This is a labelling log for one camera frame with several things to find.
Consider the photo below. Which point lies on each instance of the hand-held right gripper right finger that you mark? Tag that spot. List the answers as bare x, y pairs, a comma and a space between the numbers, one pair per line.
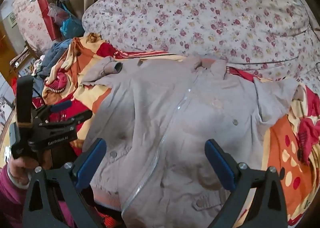
220, 165

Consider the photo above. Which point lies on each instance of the floral quilt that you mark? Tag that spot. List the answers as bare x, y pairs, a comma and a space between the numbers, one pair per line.
200, 18

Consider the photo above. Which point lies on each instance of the blue plastic bag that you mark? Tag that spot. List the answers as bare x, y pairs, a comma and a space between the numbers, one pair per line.
71, 24

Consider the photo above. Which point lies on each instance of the blue striped garment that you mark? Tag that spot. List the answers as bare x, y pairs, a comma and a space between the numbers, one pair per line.
53, 53

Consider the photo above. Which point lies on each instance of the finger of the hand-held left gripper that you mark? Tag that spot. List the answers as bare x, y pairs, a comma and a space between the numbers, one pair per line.
61, 105
75, 118

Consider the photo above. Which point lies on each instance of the pink plastic bag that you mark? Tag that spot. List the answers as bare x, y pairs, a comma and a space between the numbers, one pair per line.
55, 13

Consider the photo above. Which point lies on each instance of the grey zip jacket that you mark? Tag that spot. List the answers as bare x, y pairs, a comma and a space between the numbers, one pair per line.
175, 130

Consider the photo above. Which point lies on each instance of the red orange printed blanket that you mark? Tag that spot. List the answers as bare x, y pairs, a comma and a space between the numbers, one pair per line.
282, 148

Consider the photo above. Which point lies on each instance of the red box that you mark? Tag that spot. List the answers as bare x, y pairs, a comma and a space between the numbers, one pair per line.
48, 20

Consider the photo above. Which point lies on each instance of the floral covered furniture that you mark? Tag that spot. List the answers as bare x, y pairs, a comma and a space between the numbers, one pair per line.
27, 18

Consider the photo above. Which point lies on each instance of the person's left hand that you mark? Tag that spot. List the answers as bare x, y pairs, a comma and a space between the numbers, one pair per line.
18, 165

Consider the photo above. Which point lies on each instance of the wooden chair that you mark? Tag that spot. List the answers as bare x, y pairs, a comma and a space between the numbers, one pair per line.
22, 55

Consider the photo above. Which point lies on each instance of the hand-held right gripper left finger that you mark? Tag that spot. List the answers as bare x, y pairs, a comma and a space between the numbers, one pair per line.
91, 160

